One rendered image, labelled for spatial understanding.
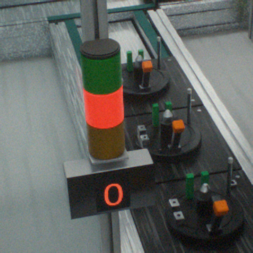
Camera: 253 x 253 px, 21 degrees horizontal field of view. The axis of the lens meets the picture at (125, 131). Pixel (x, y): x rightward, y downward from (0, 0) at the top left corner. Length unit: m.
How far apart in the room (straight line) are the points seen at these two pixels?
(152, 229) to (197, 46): 0.92
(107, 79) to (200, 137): 0.60
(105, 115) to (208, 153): 0.57
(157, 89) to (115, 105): 0.72
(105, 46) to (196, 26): 1.27
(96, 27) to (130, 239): 0.48
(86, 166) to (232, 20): 1.27
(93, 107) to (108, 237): 0.26
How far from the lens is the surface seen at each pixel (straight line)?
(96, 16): 0.84
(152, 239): 1.20
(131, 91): 1.56
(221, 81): 1.85
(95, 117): 0.86
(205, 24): 2.09
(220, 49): 2.01
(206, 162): 1.37
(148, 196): 0.95
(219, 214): 1.12
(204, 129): 1.46
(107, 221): 1.02
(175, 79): 1.64
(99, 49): 0.82
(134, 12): 2.04
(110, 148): 0.88
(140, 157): 0.93
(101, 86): 0.83
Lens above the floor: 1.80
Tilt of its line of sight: 35 degrees down
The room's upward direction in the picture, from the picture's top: 3 degrees counter-clockwise
